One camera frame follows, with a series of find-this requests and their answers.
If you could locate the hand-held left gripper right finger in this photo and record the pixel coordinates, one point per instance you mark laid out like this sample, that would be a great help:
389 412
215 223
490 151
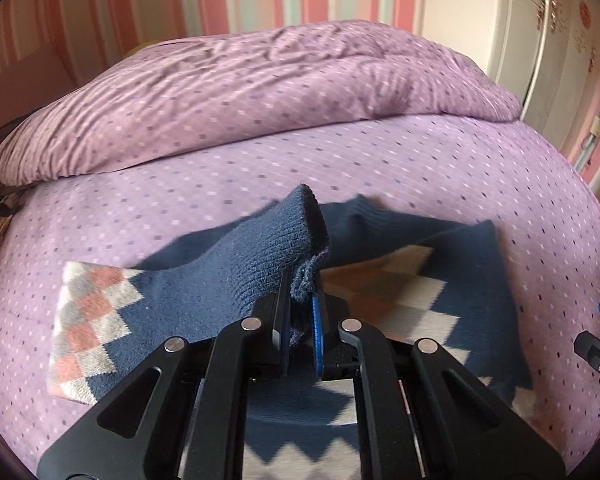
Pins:
316 332

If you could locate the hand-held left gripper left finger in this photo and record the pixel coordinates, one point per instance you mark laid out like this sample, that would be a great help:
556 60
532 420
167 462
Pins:
280 332

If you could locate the navy argyle sock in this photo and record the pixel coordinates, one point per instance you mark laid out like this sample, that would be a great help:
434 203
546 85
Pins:
455 260
205 285

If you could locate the purple dotted bed sheet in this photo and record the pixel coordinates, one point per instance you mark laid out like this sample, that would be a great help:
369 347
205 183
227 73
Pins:
480 175

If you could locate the purple dotted duvet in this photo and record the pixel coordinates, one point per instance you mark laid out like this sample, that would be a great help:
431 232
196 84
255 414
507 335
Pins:
260 95

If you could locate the white floral wardrobe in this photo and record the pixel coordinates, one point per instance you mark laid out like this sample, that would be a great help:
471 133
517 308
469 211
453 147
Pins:
565 60

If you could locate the dark cloth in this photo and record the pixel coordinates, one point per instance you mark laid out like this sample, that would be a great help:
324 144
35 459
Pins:
2 185

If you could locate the pink padded headboard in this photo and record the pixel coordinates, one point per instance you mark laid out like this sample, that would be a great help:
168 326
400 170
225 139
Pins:
25 90

